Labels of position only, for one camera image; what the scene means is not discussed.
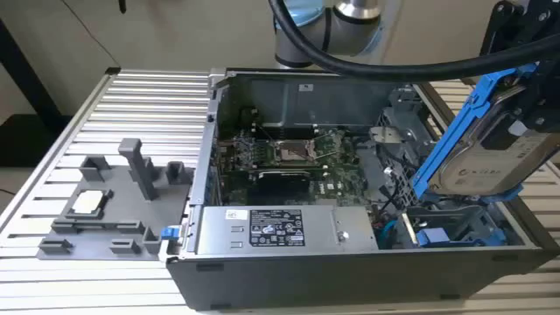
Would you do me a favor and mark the hard disk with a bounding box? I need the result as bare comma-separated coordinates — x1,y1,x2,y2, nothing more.
414,61,547,206

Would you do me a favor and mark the multicoloured disk power wire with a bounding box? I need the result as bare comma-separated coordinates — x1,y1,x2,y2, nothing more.
371,206,395,230

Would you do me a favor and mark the perforated metal drive cage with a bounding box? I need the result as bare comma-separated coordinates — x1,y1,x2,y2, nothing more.
371,85,439,204

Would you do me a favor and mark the blue plastic bay tab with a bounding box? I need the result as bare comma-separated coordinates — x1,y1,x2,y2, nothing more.
418,229,453,247

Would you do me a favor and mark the green motherboard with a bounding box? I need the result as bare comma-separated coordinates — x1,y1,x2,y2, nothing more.
217,127,378,211

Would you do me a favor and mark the CPU socket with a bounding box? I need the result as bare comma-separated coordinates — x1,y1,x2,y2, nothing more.
271,136,323,163

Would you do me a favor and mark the grey power supply unit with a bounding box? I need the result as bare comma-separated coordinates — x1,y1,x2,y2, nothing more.
195,205,381,255

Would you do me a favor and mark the black open PC case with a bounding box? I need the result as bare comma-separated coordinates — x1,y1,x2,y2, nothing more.
165,67,560,312

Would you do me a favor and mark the grey parts rack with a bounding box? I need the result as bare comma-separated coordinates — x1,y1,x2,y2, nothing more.
38,137,197,262

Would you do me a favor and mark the silver metal bracket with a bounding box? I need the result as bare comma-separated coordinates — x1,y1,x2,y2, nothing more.
370,126,417,145

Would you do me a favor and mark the thick black cable hose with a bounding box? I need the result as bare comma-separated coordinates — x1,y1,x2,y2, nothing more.
267,0,545,83

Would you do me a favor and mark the blue data wire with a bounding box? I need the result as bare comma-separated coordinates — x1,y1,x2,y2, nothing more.
379,218,398,249

